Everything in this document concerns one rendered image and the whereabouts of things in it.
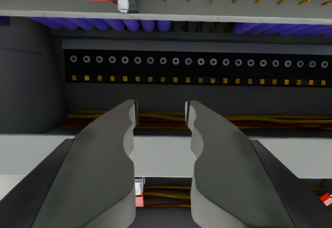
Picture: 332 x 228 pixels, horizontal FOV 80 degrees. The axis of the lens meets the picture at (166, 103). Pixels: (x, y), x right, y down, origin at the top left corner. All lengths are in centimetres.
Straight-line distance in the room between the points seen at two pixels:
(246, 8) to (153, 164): 18
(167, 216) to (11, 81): 36
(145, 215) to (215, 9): 40
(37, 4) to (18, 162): 16
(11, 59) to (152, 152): 21
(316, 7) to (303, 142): 13
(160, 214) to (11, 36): 40
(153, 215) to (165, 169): 25
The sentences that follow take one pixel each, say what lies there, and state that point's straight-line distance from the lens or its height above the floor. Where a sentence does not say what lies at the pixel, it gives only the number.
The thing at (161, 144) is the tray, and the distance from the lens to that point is 22.
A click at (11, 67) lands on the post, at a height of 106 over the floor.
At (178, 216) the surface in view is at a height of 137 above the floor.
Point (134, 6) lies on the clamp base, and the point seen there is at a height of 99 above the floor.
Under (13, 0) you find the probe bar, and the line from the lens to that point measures 24.
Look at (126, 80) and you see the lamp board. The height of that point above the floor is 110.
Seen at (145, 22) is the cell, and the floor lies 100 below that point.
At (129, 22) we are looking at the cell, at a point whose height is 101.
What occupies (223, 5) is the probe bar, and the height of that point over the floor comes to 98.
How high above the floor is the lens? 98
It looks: 28 degrees up
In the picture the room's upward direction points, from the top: 178 degrees counter-clockwise
